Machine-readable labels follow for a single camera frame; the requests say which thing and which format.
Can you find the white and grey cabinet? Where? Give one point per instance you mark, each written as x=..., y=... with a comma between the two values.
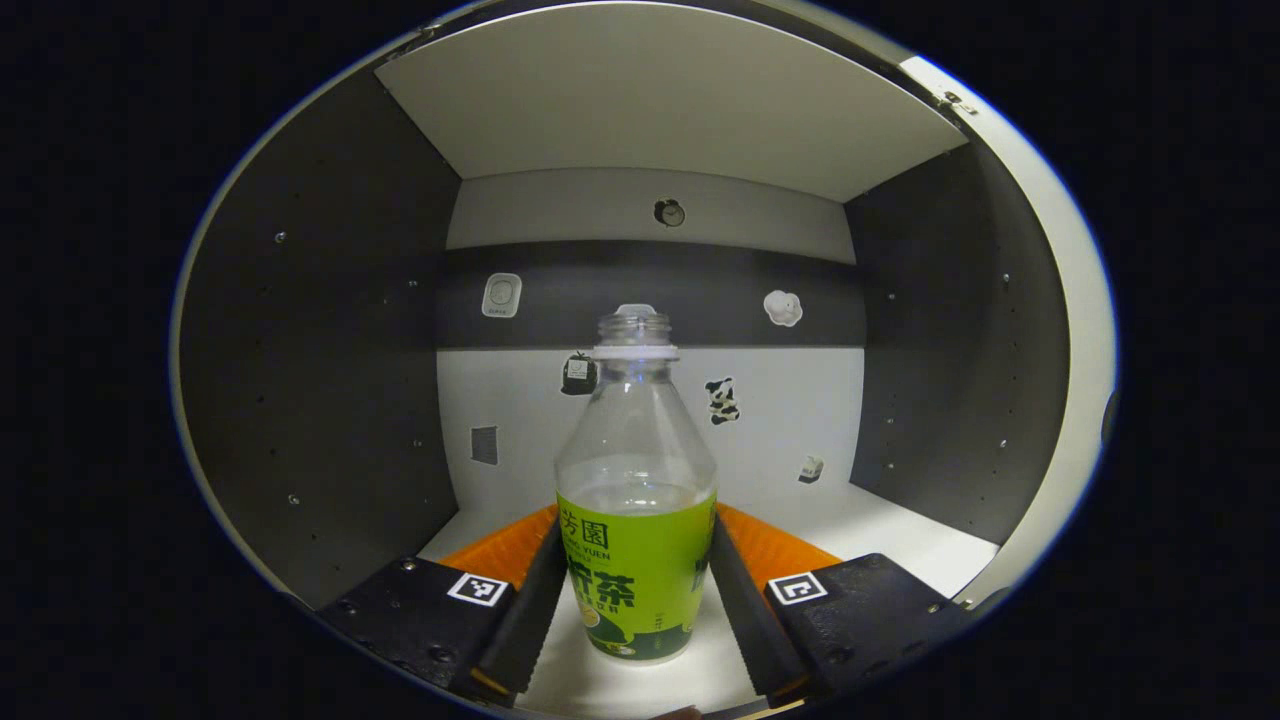
x=330, y=350

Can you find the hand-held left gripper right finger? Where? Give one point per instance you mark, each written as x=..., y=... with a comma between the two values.
x=745, y=620

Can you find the metal door hinge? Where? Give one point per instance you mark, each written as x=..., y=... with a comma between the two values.
x=958, y=101

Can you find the white cabinet door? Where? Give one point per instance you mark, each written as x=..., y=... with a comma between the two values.
x=1070, y=300

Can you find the clear bottle green label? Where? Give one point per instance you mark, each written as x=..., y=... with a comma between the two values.
x=635, y=560

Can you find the white cabinet shelf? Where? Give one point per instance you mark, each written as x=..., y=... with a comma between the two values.
x=650, y=100
x=900, y=540

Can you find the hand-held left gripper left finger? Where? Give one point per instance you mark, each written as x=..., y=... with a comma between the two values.
x=535, y=610

